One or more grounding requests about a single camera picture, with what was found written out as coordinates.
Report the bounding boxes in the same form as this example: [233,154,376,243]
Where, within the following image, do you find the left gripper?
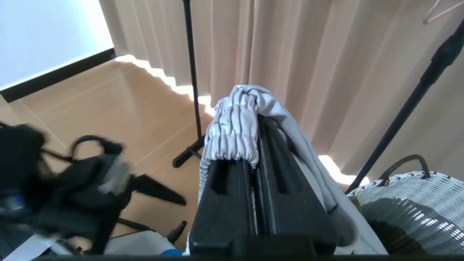
[46,144,188,254]

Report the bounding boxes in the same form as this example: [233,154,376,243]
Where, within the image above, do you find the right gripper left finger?
[188,159,257,254]

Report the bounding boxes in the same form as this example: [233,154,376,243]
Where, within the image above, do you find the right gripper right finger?
[255,114,340,254]

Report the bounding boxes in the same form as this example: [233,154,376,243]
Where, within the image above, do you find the pale grey shorts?
[186,84,389,255]

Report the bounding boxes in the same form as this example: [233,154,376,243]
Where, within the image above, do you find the pink clothes hanger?
[422,0,464,25]

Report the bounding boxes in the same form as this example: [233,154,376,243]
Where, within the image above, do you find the black clothes rack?
[173,0,464,195]

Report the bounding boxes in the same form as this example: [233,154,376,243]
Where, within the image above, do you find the white laundry basket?
[346,154,464,255]

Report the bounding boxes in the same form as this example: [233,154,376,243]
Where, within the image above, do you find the beige curtain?
[98,0,464,182]

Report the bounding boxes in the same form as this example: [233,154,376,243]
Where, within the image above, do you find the black cable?
[40,134,125,164]

